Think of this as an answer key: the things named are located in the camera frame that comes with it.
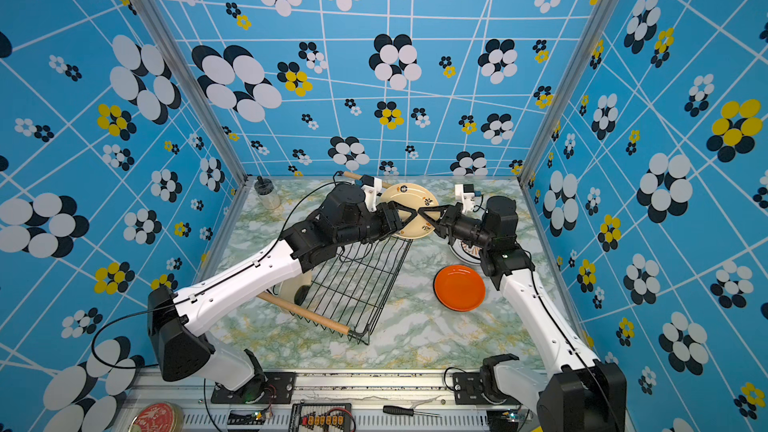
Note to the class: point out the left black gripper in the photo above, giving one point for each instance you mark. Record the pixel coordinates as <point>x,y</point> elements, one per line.
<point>393,224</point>

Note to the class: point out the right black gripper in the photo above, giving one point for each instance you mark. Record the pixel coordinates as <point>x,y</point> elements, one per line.
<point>451,222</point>

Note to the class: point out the beige small plate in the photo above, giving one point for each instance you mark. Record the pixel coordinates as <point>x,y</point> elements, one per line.
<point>412,196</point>

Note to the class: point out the orange small plate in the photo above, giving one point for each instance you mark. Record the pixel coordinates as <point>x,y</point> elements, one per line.
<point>459,288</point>

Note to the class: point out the black wire dish rack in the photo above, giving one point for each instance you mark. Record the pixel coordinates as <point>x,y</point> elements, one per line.
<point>352,276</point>

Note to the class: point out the cream small plate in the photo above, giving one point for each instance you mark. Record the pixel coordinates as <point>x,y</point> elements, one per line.
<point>296,289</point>

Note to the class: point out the white plate orange sunburst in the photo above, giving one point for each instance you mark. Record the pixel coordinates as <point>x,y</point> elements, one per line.
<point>466,253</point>

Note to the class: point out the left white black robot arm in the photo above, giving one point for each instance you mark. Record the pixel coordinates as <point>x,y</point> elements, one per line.
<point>178,321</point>

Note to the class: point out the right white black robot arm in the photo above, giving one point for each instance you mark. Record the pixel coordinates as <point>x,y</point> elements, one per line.
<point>577,391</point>

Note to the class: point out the clear jar black lid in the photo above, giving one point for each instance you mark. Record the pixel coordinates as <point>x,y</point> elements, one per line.
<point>266,192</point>

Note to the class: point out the black screwdriver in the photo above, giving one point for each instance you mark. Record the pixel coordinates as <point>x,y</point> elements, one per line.
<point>403,411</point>

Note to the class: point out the black terminal power board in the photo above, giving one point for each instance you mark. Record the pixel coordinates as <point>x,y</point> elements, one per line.
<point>326,417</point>

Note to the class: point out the small green circuit board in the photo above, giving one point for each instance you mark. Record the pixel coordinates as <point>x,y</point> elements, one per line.
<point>243,418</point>

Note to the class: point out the red round tin lid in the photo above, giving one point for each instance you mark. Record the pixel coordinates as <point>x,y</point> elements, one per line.
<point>158,417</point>

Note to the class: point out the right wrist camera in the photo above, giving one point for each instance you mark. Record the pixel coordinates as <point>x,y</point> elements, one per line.
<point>468,198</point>

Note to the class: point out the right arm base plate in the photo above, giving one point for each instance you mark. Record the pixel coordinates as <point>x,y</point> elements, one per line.
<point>468,389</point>

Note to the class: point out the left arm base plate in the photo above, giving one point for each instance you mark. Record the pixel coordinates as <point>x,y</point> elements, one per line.
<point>271,387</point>

